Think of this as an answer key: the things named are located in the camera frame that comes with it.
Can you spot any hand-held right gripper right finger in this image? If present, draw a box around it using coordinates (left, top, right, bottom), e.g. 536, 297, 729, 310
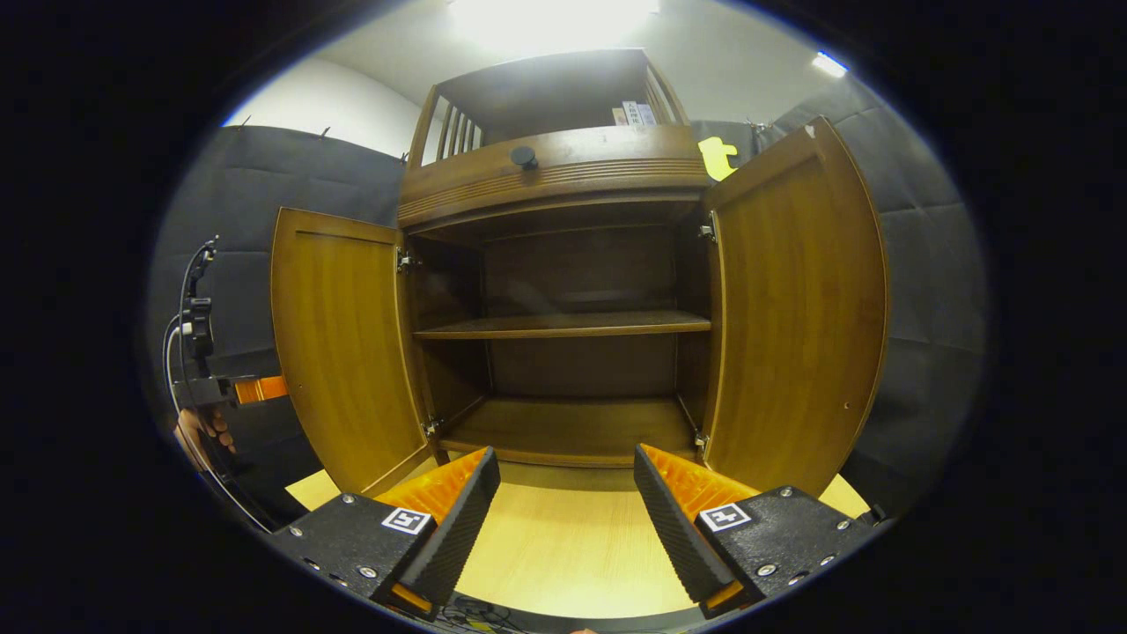
634, 443, 881, 619

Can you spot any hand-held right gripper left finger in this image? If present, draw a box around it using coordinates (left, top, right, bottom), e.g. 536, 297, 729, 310
269, 446, 503, 622

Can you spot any wooden shoe cabinet door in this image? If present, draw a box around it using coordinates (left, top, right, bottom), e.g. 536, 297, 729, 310
269, 207, 434, 498
702, 116, 892, 498

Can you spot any black backdrop cloth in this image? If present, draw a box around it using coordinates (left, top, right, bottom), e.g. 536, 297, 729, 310
145, 75, 987, 529

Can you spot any large ceiling light panel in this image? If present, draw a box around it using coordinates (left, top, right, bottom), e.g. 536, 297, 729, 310
449, 0, 661, 54

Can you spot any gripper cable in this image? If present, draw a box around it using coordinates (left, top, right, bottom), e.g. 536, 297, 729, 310
163, 242, 274, 534

